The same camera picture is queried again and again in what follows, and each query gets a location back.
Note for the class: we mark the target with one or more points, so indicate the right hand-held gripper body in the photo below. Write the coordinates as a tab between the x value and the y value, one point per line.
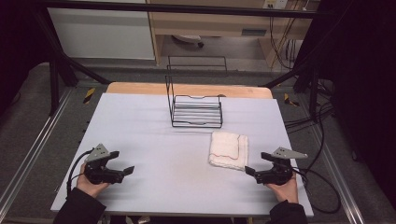
278	174

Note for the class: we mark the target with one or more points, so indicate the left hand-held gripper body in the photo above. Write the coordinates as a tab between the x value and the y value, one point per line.
99	174

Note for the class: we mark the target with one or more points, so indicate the white towel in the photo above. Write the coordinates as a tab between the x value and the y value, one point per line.
229	149

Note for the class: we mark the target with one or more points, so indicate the person's left hand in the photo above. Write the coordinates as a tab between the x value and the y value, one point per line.
88	187

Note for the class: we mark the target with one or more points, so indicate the person's right hand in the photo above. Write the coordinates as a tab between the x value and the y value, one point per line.
288	193

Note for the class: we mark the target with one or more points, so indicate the yellow black floor tape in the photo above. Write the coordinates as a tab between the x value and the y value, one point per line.
290	100
89	95

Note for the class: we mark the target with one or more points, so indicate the white cabinet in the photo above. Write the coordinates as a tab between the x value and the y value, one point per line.
99	34

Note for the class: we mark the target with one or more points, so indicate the black curtain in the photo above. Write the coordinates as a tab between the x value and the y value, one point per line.
18	46
364	77

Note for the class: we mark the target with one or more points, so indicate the white wheeled chair base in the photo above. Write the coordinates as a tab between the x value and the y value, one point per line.
186	39

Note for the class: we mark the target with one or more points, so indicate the wooden desk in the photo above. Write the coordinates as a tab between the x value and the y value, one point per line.
202	23

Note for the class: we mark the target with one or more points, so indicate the aluminium floor rail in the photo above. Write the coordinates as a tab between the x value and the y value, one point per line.
34	146
339	177

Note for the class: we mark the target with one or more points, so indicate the wall power outlet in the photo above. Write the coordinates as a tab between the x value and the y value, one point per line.
275	3

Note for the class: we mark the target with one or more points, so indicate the black metal frame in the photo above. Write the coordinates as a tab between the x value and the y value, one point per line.
174	7

